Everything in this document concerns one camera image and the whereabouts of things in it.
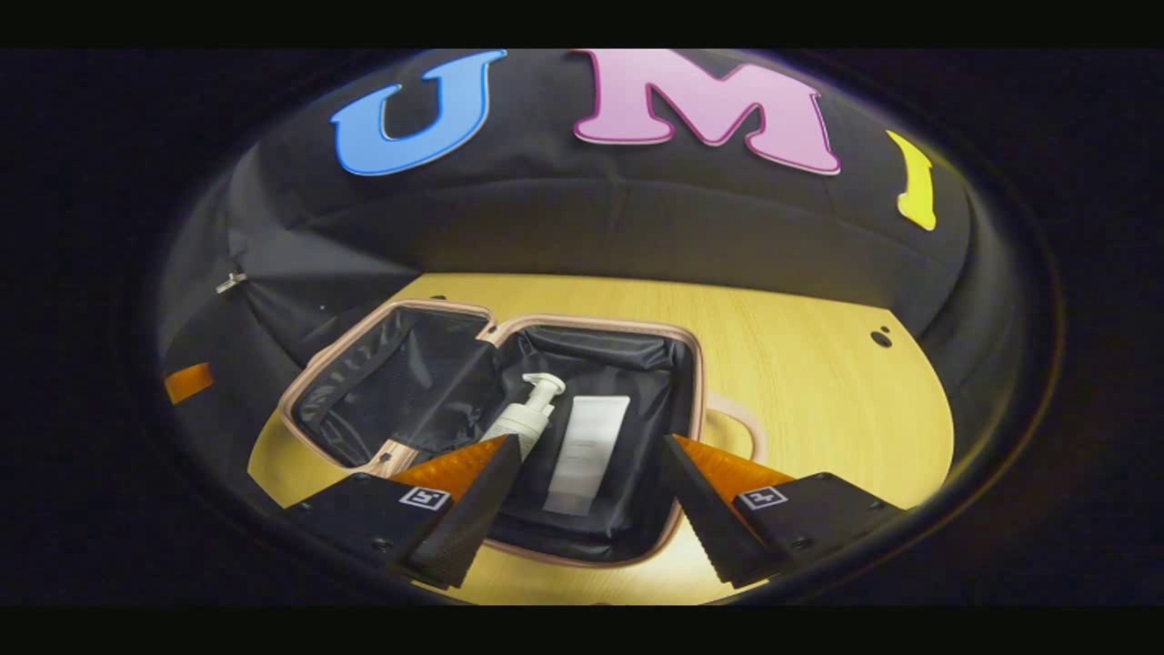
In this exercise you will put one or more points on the white cream tube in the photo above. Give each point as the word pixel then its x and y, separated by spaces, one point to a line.
pixel 587 455

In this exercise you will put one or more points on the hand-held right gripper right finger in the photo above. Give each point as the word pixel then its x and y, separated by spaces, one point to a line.
pixel 700 518

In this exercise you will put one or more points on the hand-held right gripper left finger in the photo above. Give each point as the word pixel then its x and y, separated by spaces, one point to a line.
pixel 473 528

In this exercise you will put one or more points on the black backdrop cloth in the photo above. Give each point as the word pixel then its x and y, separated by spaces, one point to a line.
pixel 546 218

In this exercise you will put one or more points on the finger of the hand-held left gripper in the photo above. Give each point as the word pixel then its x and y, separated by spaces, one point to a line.
pixel 188 383

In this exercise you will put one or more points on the silver clip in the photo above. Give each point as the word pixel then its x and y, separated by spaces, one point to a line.
pixel 230 282

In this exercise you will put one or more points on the pink suitcase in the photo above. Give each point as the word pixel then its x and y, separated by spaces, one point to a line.
pixel 646 437

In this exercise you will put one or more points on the white pump bottle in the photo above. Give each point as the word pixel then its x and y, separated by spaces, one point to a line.
pixel 523 420

